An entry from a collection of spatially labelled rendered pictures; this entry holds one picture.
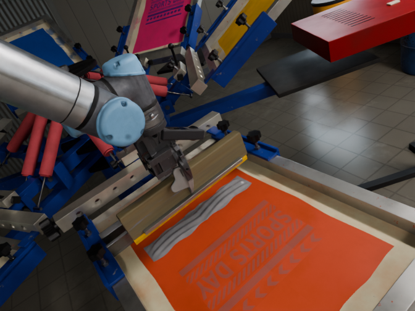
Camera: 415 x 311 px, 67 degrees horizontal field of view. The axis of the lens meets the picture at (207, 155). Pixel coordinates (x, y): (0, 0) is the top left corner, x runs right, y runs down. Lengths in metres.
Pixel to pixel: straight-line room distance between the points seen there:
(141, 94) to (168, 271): 0.44
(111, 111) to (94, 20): 4.04
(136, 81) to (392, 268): 0.62
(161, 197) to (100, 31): 3.86
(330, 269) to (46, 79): 0.62
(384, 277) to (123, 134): 0.55
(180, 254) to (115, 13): 3.98
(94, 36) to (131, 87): 3.86
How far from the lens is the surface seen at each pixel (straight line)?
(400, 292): 0.67
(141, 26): 2.40
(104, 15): 4.53
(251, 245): 0.80
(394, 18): 1.54
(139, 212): 0.76
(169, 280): 0.82
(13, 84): 0.46
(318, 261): 0.74
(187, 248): 0.86
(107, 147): 1.29
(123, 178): 1.10
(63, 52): 2.58
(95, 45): 4.50
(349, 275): 0.72
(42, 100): 0.47
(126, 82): 0.64
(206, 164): 0.81
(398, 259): 0.75
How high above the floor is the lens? 1.56
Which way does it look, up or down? 32 degrees down
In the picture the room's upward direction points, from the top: 22 degrees counter-clockwise
